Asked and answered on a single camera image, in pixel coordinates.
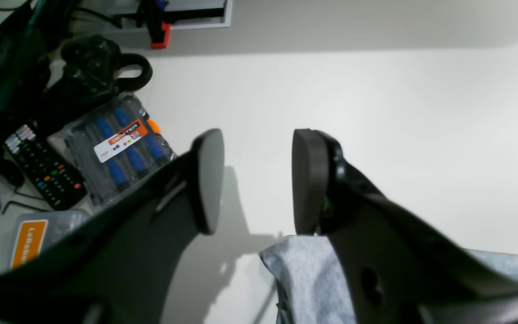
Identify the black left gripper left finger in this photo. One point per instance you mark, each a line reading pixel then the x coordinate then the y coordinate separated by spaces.
pixel 118 266

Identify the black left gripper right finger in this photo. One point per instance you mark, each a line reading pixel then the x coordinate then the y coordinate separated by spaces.
pixel 399 269

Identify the grey T-shirt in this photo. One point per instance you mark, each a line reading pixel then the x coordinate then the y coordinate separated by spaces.
pixel 312 288

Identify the orange labelled clear box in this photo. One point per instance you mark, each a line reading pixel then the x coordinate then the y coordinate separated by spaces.
pixel 36 232

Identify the black remote control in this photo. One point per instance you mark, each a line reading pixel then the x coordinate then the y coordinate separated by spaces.
pixel 56 180

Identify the screwdriver set clear case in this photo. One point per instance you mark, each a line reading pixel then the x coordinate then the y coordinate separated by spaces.
pixel 115 147

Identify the black game controller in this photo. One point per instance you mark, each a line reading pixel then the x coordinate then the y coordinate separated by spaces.
pixel 95 72

